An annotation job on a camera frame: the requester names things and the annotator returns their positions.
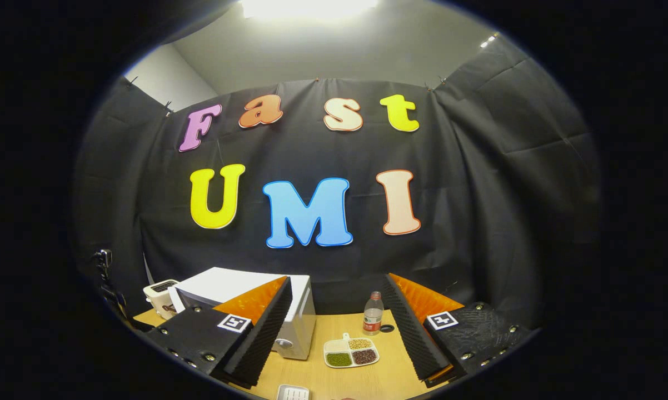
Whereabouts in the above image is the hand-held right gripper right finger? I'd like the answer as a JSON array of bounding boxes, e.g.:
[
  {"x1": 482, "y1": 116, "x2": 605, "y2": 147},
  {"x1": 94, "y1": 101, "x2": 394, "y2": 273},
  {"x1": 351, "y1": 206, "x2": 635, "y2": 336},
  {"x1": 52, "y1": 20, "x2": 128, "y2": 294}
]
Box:
[{"x1": 383, "y1": 272, "x2": 532, "y2": 387}]

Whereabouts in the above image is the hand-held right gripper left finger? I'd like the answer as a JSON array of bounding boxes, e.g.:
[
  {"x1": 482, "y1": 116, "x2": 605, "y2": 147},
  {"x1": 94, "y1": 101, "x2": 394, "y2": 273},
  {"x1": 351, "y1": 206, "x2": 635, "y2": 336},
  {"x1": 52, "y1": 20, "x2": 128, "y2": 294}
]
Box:
[{"x1": 145, "y1": 276, "x2": 293, "y2": 389}]

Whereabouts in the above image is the clear plastic water bottle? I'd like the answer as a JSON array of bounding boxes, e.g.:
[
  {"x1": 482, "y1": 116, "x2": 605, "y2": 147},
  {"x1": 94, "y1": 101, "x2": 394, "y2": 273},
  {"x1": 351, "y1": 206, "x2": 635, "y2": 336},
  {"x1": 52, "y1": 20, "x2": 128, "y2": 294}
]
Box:
[{"x1": 363, "y1": 291, "x2": 384, "y2": 336}]

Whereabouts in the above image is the large ceiling light panel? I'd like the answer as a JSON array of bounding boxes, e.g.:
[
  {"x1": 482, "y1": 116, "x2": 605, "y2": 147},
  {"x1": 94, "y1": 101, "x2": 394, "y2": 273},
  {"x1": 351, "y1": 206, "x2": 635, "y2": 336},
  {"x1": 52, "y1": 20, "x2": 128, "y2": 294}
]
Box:
[{"x1": 240, "y1": 0, "x2": 380, "y2": 20}]

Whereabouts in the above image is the white rectangular tray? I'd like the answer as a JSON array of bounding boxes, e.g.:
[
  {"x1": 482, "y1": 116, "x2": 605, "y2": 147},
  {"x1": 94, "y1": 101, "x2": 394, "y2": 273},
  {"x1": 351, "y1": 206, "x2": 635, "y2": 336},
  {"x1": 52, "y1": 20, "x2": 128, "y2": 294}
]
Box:
[{"x1": 277, "y1": 384, "x2": 311, "y2": 400}]

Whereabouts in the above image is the divided plate of beans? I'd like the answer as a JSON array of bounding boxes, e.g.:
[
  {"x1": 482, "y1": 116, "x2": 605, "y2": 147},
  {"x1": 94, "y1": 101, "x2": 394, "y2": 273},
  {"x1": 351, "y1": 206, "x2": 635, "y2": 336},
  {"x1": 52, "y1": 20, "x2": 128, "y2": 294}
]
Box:
[{"x1": 323, "y1": 332, "x2": 380, "y2": 369}]

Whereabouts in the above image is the white toaster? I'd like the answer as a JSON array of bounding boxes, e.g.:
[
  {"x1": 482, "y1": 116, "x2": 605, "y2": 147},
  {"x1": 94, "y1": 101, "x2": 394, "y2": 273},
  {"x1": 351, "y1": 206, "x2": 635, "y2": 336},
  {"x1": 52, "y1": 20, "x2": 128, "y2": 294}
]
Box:
[{"x1": 143, "y1": 279, "x2": 180, "y2": 319}]

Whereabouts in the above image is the black backdrop cloth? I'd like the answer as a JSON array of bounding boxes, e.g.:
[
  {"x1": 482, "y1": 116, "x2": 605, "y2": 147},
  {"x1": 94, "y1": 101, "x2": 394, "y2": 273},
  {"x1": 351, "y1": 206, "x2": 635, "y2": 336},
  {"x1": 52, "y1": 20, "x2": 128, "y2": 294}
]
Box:
[{"x1": 73, "y1": 36, "x2": 599, "y2": 334}]

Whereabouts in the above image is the white microwave oven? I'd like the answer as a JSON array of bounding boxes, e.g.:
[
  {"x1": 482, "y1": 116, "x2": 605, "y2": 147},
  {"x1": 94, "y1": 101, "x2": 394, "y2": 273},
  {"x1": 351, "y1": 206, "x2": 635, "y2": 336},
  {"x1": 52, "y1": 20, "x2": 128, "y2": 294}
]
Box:
[{"x1": 169, "y1": 267, "x2": 317, "y2": 361}]

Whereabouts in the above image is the black tripod stand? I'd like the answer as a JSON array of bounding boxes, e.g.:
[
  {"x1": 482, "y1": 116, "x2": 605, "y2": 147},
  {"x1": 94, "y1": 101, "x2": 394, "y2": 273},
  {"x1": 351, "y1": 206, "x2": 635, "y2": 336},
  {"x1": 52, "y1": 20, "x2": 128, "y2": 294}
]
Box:
[{"x1": 92, "y1": 248, "x2": 140, "y2": 334}]

